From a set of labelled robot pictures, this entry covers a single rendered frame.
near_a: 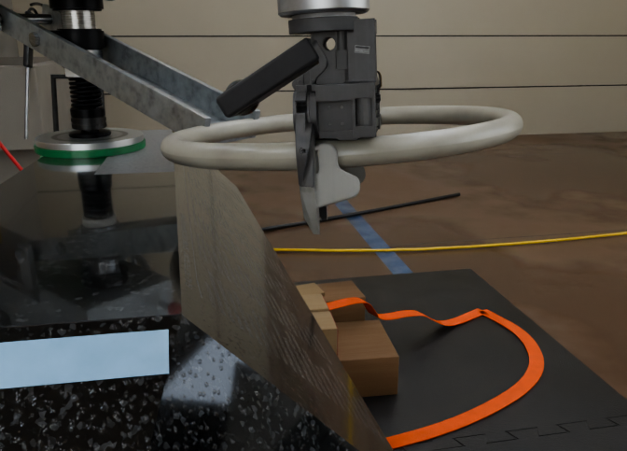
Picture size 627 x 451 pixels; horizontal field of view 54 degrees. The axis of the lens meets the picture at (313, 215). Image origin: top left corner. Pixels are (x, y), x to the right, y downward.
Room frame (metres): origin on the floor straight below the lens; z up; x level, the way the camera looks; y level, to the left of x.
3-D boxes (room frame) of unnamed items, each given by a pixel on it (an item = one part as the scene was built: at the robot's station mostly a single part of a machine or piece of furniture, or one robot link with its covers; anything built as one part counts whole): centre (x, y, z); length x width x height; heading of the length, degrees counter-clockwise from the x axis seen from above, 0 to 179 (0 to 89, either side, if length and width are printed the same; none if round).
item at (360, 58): (0.63, -0.02, 0.99); 0.09 x 0.08 x 0.12; 81
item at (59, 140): (1.27, 0.46, 0.83); 0.21 x 0.21 x 0.01
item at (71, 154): (1.27, 0.46, 0.82); 0.22 x 0.22 x 0.04
